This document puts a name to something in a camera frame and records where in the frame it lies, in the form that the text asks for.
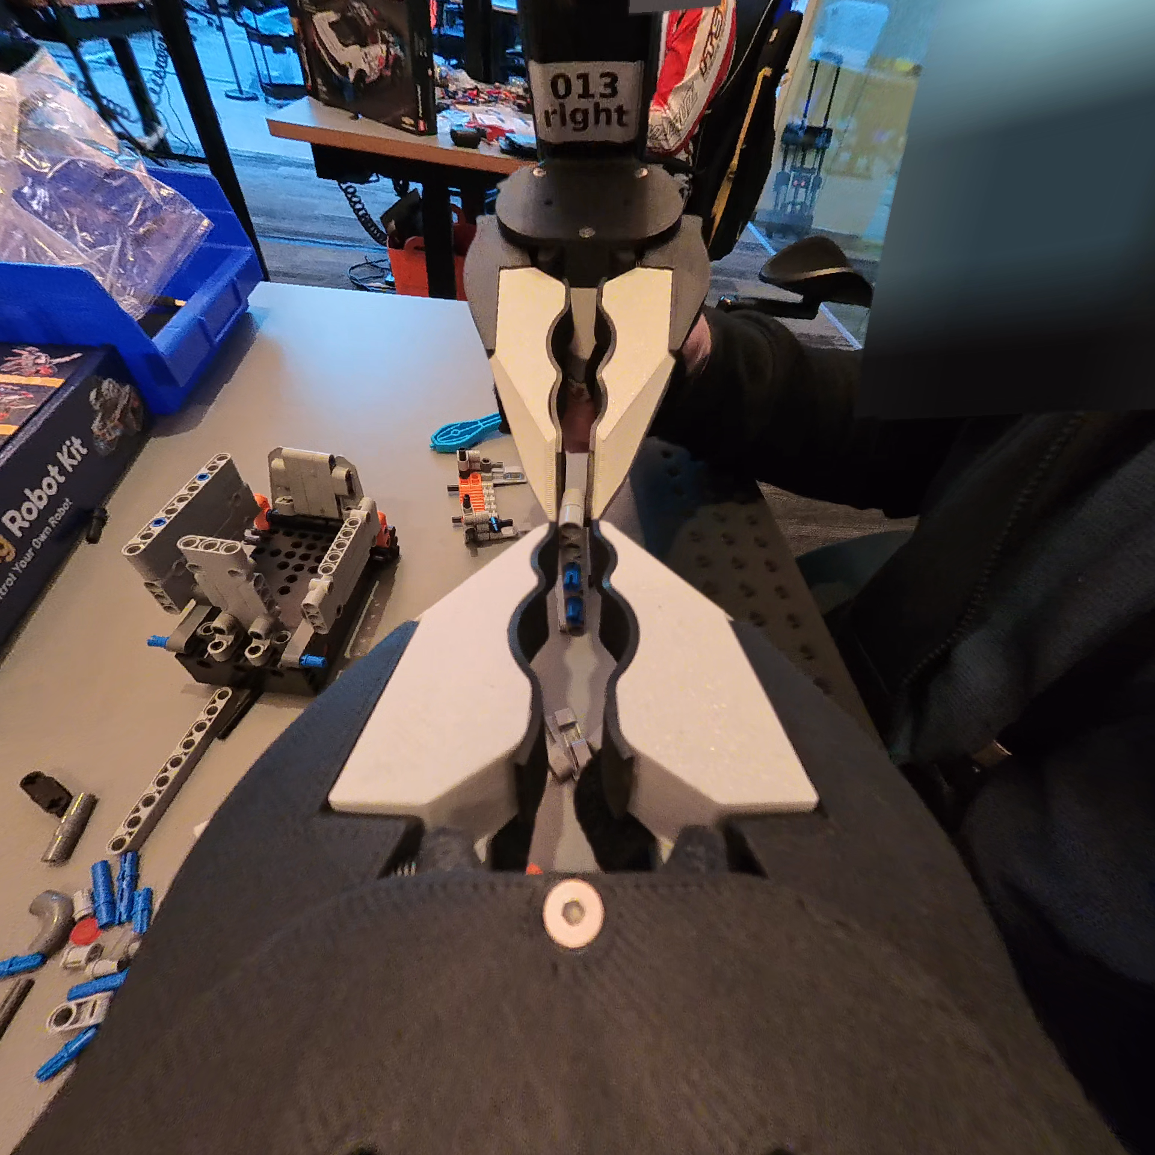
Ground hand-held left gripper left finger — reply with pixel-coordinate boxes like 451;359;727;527
329;522;568;870

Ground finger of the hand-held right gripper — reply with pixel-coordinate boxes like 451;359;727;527
589;267;681;522
490;268;574;524

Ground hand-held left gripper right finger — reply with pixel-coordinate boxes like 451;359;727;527
589;522;823;865

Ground grey beam with blue pins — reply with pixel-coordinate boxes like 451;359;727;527
553;451;594;634

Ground person's right forearm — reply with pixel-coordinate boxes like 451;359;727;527
645;306;914;524

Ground teal brick separator tool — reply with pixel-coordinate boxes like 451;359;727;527
429;413;505;454

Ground light grey connector pieces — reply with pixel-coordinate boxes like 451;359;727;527
544;708;594;782

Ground orange bin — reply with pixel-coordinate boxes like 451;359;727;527
388;202;480;301

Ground orange grey small subassembly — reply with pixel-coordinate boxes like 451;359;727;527
449;446;526;548

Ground black perforated panel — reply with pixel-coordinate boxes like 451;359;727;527
632;436;877;723

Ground black chair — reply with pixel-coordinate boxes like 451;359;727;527
691;8;806;265

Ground wooden desk black legs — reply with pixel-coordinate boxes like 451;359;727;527
266;94;553;298

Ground black chair armrest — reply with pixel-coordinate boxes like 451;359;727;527
759;235;877;319

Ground grey black robot model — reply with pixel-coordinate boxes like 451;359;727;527
123;445;403;695

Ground black car kit box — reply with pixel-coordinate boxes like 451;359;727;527
297;0;444;138

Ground long grey beam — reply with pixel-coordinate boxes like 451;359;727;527
108;685;238;855

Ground blue plastic bin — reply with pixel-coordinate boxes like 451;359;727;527
0;163;264;417

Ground pile of plastic building pieces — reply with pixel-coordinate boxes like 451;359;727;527
0;848;159;1084

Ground grey axle connector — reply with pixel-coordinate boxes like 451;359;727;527
40;792;100;865

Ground robot kit box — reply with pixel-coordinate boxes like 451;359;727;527
0;342;154;646

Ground clear plastic bag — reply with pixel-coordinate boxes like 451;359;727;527
0;44;213;316

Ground black coiled cable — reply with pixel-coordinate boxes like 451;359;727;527
340;176;386;247

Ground black post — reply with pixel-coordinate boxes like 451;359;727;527
152;0;273;283

